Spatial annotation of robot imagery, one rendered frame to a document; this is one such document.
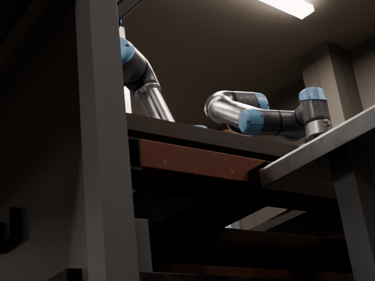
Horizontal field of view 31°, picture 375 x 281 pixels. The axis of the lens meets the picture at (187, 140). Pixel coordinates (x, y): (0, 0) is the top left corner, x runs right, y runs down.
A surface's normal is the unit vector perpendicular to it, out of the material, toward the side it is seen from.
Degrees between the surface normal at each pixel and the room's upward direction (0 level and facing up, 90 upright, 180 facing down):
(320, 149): 90
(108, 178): 90
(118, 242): 90
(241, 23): 180
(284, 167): 90
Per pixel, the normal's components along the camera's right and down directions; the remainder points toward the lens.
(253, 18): 0.11, 0.91
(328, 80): -0.77, -0.18
